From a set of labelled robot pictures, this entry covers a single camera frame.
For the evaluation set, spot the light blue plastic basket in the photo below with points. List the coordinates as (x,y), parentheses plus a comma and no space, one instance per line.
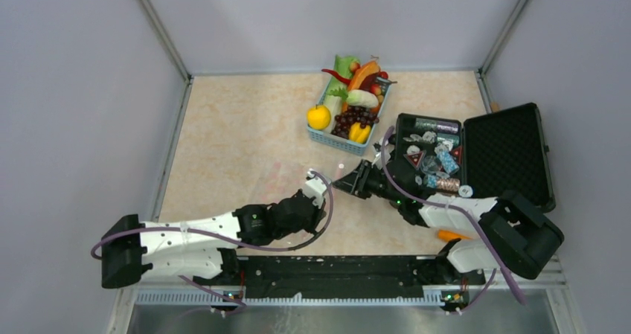
(333,141)

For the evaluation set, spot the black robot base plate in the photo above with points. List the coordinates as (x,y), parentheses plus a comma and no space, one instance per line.
(339,277)

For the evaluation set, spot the light blue chip stack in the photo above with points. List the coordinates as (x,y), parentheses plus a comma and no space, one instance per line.
(449,165)

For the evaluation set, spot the black poker chip case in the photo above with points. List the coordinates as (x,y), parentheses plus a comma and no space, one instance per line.
(502,151)

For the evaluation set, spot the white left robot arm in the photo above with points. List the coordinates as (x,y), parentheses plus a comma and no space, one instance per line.
(132,250)

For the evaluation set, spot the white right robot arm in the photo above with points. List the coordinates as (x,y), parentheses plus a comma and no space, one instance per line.
(512,234)

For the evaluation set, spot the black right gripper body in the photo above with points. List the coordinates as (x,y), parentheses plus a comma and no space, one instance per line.
(376,185)

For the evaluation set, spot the green white toy cabbage stalk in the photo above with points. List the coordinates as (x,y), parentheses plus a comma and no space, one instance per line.
(342,66)

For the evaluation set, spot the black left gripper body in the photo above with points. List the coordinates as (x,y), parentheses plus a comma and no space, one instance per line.
(309,224)

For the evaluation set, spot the orange handled tool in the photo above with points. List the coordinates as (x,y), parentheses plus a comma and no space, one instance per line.
(448,236)

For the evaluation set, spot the blue green chip row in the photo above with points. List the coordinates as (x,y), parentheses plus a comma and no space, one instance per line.
(424,124)

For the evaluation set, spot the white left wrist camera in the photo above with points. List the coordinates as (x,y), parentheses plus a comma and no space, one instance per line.
(315,188)

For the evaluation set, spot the black red all-in triangle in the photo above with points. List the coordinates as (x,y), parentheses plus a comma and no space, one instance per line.
(415,159)

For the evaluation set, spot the red toy chili pepper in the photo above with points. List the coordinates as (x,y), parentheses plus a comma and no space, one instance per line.
(336,75)

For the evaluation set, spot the dark red toy grapes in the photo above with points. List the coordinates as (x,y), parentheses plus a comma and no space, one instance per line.
(351,115)

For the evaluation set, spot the clear round dealer button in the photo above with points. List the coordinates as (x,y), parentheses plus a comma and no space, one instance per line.
(430,165)

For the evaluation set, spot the purple chip row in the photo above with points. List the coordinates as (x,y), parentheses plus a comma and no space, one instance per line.
(447,127)

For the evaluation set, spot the yellow toy bell pepper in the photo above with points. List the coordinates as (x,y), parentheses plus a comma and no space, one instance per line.
(359,132)

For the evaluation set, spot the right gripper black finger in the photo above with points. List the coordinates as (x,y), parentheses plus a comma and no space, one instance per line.
(352,184)
(363,168)

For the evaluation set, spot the clear zip bag pink dots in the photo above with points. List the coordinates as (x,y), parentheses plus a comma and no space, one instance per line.
(280,179)

